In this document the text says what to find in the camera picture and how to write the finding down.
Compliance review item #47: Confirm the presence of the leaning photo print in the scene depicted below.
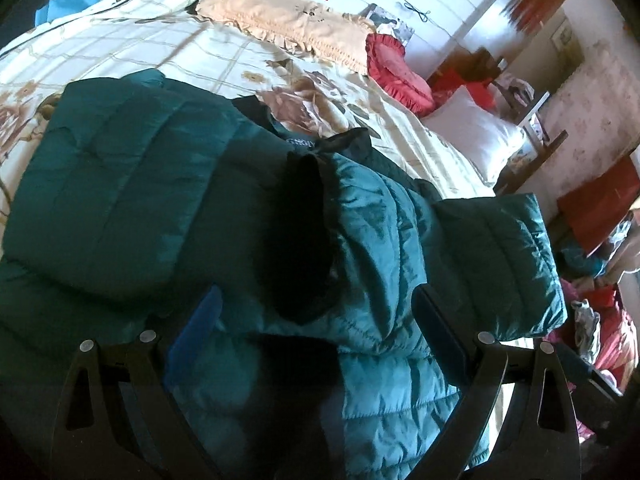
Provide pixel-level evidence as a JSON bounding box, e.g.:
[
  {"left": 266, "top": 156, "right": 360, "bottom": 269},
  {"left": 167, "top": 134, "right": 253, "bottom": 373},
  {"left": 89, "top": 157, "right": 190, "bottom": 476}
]
[{"left": 367, "top": 4, "right": 416, "bottom": 46}]

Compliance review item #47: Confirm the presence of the green quilted puffer jacket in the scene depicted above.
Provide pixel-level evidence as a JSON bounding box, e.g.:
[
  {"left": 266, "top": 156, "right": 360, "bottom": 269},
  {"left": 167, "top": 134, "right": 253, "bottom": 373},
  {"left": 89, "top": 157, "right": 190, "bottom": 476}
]
[{"left": 0, "top": 67, "right": 568, "bottom": 480}]

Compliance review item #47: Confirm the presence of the white pillow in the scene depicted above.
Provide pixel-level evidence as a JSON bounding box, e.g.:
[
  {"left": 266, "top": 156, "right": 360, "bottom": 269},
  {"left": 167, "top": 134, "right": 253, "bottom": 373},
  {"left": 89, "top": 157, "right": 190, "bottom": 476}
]
[{"left": 422, "top": 85, "right": 526, "bottom": 186}]

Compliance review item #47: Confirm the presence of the maroon blanket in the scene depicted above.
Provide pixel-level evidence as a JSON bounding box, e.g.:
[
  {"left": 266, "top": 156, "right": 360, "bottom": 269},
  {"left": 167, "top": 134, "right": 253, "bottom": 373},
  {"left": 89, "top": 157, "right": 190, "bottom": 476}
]
[{"left": 550, "top": 280, "right": 640, "bottom": 396}]

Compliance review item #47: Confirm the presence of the red board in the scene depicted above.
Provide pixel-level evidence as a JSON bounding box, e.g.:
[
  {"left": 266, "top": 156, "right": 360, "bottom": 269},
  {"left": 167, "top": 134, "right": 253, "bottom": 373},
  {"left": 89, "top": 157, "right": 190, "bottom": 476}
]
[{"left": 556, "top": 155, "right": 640, "bottom": 256}]

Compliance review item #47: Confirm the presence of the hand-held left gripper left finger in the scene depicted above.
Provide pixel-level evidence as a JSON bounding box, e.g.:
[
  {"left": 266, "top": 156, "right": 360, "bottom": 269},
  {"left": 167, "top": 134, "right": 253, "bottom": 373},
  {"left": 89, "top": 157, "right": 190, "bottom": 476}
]
[{"left": 50, "top": 285, "right": 224, "bottom": 480}]

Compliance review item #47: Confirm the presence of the peach frilled pillow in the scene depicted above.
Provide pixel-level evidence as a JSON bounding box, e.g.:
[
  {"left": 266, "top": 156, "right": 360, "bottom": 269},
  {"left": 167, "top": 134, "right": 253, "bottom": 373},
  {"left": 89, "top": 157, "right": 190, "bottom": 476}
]
[{"left": 195, "top": 0, "right": 378, "bottom": 76}]

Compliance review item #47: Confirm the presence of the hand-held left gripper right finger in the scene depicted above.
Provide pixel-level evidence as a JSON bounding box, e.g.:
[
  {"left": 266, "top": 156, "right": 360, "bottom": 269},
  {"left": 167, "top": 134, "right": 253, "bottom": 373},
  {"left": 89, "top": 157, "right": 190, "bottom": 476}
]
[{"left": 413, "top": 283, "right": 582, "bottom": 480}]

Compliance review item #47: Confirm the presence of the red frilled pillow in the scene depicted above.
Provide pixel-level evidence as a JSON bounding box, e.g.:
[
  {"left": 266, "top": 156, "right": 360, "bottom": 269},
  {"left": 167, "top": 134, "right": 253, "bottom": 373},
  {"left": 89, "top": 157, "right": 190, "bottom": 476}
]
[{"left": 365, "top": 32, "right": 436, "bottom": 116}]

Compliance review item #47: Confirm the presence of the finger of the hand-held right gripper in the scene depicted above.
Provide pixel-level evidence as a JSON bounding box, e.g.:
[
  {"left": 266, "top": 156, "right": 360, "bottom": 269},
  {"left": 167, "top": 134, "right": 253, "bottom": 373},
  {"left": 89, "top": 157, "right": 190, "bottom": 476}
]
[{"left": 554, "top": 344, "right": 624, "bottom": 402}]

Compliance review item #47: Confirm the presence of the bed with floral plaid sheet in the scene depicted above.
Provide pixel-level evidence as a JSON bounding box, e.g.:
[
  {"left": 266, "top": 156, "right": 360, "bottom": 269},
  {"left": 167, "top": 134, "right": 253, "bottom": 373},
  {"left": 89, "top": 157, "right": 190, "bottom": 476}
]
[{"left": 0, "top": 0, "right": 531, "bottom": 411}]

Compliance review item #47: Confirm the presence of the blue bag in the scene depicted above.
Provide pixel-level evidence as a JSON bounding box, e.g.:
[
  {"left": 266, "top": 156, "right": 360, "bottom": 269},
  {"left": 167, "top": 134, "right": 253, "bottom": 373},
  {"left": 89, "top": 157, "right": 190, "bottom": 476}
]
[{"left": 35, "top": 0, "right": 103, "bottom": 26}]

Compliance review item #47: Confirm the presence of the wooden chair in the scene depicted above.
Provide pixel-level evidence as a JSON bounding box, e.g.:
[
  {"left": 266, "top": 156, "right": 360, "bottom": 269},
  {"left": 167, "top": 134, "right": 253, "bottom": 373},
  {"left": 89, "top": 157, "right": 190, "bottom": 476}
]
[{"left": 492, "top": 90, "right": 569, "bottom": 196}]

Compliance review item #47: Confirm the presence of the red garment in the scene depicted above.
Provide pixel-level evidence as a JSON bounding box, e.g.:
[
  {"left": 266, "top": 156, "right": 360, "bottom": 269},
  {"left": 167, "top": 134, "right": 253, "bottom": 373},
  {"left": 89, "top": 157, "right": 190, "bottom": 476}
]
[{"left": 430, "top": 66, "right": 497, "bottom": 111}]

